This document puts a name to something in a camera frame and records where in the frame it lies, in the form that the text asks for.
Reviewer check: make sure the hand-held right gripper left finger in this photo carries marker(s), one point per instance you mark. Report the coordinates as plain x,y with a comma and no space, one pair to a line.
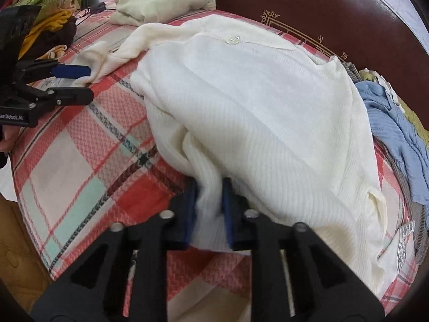
190,209

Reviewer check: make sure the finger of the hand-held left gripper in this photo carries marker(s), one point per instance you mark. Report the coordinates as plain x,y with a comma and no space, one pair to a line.
72,71
75,95

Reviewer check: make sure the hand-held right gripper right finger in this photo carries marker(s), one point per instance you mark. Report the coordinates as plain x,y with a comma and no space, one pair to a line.
228,209

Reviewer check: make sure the white knit cardigan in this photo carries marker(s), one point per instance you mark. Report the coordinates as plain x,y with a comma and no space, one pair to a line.
251,107

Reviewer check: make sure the person's left hand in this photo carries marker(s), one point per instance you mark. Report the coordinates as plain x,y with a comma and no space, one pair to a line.
7,139

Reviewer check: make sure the mustard yellow garment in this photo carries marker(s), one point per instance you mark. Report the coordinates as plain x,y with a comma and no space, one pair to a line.
45,26

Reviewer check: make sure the dark brown garment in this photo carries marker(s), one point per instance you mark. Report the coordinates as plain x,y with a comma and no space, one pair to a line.
62,35

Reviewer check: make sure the red plaid bed sheet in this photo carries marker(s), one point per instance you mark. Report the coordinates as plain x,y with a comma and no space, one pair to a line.
83,161

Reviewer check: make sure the cream folded garment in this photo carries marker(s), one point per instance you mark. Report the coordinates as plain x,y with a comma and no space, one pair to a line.
157,3

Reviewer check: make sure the white lace trimmed garment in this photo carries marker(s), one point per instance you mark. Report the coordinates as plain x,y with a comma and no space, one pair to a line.
404,241

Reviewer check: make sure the light blue garment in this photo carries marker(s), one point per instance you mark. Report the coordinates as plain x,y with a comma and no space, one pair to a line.
398,134

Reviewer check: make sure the grey striped garment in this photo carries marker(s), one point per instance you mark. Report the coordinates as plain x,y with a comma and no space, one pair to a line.
419,228

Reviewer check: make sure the olive yellow garment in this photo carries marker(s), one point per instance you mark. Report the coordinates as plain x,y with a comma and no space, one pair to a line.
420,127

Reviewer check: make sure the dark brown leather headboard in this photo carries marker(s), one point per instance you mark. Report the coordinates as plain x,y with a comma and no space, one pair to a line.
335,13

